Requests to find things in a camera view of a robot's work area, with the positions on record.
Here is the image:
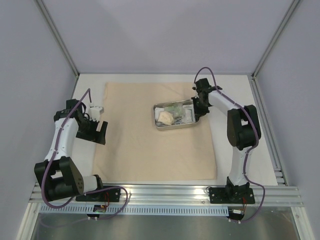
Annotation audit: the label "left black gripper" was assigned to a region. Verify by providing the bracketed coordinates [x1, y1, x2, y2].
[76, 116, 107, 145]

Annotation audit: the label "long needle holder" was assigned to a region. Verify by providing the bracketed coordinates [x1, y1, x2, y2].
[173, 117, 184, 125]

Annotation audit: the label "stainless steel tray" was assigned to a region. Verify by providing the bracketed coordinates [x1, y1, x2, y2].
[153, 99, 200, 131]

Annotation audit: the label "beige cloth mat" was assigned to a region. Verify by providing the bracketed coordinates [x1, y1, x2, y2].
[92, 82, 218, 183]

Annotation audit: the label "white gauze pad stack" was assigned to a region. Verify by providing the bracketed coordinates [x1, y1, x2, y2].
[154, 107, 164, 121]

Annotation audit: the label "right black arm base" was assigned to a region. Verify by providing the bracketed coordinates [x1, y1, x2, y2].
[206, 186, 256, 205]

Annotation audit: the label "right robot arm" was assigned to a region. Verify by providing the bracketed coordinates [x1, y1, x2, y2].
[191, 78, 261, 203]

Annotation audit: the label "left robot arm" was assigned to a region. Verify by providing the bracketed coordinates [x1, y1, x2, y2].
[34, 99, 108, 202]

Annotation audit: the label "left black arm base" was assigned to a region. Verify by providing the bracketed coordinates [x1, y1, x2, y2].
[75, 186, 121, 203]

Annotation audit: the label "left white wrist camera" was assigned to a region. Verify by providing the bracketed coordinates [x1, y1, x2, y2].
[88, 106, 104, 122]

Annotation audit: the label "aluminium mounting rail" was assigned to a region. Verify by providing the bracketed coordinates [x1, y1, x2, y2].
[29, 182, 305, 207]

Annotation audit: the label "slotted cable duct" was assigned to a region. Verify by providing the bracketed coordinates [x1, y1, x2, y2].
[39, 204, 229, 217]

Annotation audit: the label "right aluminium frame post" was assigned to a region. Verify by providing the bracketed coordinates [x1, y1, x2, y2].
[251, 0, 302, 80]

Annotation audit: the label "aluminium frame post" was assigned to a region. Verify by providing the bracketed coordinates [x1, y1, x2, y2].
[34, 0, 80, 79]
[251, 0, 302, 80]

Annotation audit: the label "left aluminium frame post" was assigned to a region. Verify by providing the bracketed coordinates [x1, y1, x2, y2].
[34, 0, 80, 79]

